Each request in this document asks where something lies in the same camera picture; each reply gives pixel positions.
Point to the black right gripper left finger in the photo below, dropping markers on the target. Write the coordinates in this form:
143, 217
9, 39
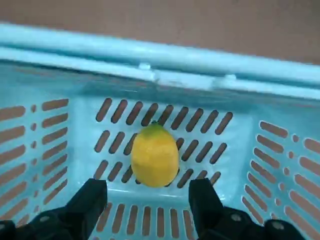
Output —
82, 207

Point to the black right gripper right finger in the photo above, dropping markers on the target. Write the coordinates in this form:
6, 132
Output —
207, 207

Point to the yellow lemon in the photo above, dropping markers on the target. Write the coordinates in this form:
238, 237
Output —
155, 157

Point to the light blue plastic basket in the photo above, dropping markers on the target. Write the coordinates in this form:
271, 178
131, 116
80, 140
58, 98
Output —
160, 62

